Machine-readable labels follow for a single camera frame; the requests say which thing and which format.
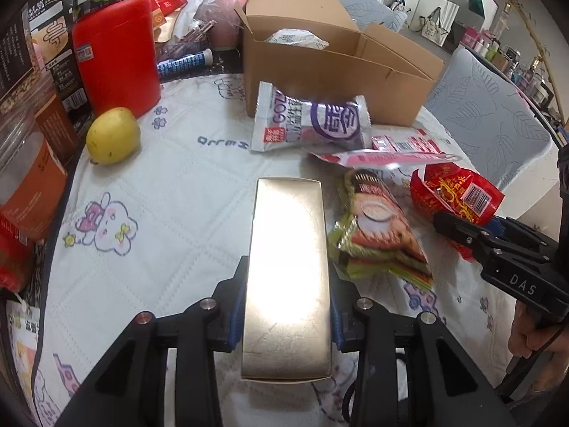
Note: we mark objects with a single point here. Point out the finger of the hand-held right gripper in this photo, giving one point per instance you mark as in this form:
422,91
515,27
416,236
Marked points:
462,233
498,227

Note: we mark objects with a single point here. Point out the red gold snack bag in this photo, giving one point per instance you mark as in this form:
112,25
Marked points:
453,191

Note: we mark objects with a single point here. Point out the brown contents plastic jar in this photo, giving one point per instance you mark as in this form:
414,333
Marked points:
58,124

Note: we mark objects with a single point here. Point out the pink instant noodle cup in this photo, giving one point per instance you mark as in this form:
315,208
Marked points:
224,31

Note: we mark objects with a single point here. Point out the row of cosmetic bottles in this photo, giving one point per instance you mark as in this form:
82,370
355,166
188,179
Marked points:
520,62

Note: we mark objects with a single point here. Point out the red canister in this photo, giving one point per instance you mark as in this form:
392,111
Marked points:
115,58

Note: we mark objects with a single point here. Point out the bamboo pole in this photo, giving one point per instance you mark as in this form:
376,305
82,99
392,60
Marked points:
538,40

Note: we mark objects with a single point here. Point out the green orange snack packet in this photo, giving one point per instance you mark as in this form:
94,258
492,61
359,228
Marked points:
378,231

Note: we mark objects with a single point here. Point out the white purple snack packet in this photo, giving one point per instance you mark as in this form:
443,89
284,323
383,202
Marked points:
295,40
311,120

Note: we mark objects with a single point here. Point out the blue white tube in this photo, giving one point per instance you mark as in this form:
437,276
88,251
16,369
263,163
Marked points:
184,64

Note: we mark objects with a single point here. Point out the bag of snack sticks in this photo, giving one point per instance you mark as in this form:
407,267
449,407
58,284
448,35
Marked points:
189,35

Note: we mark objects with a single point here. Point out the red contents plastic jar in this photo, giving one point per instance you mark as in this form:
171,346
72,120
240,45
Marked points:
11,253

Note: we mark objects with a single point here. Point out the pink long snack packet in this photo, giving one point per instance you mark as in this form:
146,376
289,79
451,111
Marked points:
382,159

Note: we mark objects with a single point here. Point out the gold box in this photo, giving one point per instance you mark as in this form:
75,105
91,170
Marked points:
289,275

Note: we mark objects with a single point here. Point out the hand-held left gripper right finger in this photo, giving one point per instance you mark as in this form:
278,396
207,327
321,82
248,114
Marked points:
338,327

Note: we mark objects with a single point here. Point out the grey covered chair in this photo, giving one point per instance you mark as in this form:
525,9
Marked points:
378,13
489,111

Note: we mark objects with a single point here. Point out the red white packet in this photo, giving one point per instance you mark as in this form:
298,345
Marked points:
404,142

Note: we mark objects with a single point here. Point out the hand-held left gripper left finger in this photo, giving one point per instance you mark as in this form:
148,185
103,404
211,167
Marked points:
235,324

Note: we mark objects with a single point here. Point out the cardboard box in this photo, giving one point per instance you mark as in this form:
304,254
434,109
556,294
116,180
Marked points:
333,75

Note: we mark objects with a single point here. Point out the quilted printed tablecloth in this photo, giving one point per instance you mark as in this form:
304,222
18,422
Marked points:
178,231

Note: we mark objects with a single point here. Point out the yellow lemon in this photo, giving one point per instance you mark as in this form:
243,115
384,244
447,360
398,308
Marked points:
113,138

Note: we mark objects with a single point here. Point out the black printed carton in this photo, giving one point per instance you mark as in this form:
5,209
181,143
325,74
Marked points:
31,44

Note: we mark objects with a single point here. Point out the white orange packet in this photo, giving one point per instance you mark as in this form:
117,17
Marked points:
22,351

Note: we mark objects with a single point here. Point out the person's right hand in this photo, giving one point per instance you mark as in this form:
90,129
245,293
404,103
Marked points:
529,338

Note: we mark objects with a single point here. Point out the orange label clear jar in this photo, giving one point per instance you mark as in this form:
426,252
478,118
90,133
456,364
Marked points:
26,178

